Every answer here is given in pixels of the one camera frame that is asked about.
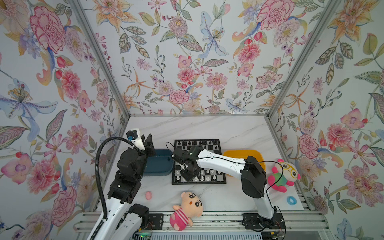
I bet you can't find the black corrugated cable hose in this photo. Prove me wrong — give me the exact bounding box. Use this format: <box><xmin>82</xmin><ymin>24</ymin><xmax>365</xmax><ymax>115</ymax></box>
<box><xmin>88</xmin><ymin>136</ymin><xmax>136</xmax><ymax>240</ymax></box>

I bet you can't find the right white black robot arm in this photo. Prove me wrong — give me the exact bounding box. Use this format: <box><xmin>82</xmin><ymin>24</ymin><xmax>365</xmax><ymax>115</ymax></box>
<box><xmin>172</xmin><ymin>146</ymin><xmax>276</xmax><ymax>221</ymax></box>

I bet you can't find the small pink eraser toy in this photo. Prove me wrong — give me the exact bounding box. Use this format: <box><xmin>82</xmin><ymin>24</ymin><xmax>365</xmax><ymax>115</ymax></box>
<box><xmin>145</xmin><ymin>191</ymin><xmax>152</xmax><ymax>201</ymax></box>

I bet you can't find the pink green plush toy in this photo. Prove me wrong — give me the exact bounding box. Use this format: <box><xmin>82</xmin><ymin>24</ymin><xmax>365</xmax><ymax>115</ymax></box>
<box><xmin>267</xmin><ymin>159</ymin><xmax>302</xmax><ymax>193</ymax></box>

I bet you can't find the yellow plastic tray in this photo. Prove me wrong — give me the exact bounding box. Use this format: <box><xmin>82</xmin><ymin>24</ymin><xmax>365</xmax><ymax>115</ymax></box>
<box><xmin>223</xmin><ymin>150</ymin><xmax>267</xmax><ymax>171</ymax></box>

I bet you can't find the black and white chessboard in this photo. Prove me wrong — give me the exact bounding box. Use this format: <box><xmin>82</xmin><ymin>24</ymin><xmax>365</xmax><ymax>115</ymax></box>
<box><xmin>172</xmin><ymin>139</ymin><xmax>227</xmax><ymax>185</ymax></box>

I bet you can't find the pink striped plush doll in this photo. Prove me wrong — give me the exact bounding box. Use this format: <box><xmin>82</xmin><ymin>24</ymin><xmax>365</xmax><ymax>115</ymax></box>
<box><xmin>170</xmin><ymin>192</ymin><xmax>204</xmax><ymax>231</ymax></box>

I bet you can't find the blue ring sticker card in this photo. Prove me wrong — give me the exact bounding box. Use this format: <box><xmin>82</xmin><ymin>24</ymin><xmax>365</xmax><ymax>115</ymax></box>
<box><xmin>283</xmin><ymin>195</ymin><xmax>304</xmax><ymax>211</ymax></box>

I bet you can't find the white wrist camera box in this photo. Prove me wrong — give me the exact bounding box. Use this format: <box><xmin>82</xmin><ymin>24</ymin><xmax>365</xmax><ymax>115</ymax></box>
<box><xmin>126</xmin><ymin>128</ymin><xmax>145</xmax><ymax>151</ymax></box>

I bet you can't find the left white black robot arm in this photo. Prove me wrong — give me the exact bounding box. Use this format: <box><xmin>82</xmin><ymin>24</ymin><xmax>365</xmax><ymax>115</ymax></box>
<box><xmin>89</xmin><ymin>129</ymin><xmax>156</xmax><ymax>240</ymax></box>

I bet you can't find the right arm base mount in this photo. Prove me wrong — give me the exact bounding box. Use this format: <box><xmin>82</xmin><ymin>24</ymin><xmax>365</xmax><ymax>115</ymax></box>
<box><xmin>242</xmin><ymin>213</ymin><xmax>286</xmax><ymax>232</ymax></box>

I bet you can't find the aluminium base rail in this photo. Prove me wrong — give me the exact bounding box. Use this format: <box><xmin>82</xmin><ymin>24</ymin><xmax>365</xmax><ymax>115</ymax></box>
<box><xmin>74</xmin><ymin>211</ymin><xmax>329</xmax><ymax>233</ymax></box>

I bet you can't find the teal plastic tray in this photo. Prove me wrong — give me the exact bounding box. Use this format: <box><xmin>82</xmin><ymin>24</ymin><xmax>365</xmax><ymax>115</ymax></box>
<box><xmin>144</xmin><ymin>149</ymin><xmax>174</xmax><ymax>177</ymax></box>

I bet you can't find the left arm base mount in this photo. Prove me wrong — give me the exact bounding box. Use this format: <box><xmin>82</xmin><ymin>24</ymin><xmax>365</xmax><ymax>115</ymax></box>
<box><xmin>137</xmin><ymin>214</ymin><xmax>164</xmax><ymax>231</ymax></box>

